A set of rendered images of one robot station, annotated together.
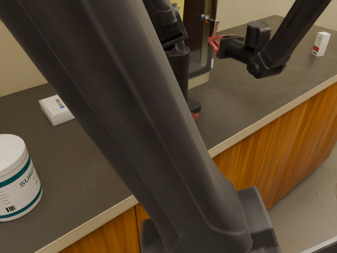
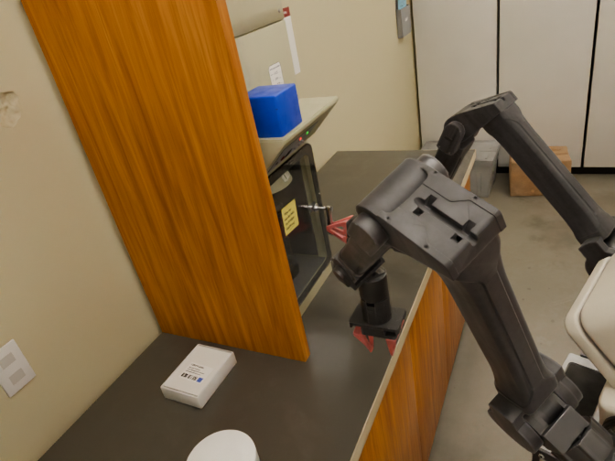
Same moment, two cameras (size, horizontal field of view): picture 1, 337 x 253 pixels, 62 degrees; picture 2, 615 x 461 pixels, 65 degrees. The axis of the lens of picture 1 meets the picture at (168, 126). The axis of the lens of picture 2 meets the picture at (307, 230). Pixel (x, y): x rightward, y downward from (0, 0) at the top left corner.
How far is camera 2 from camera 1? 53 cm
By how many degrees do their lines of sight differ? 19
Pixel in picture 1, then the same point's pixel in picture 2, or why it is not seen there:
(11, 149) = (238, 444)
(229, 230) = (549, 376)
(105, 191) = (330, 445)
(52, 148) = not seen: hidden behind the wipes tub
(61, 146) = (235, 425)
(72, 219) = not seen: outside the picture
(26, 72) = (104, 359)
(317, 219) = not seen: hidden behind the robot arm
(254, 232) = (555, 373)
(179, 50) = (380, 273)
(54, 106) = (189, 383)
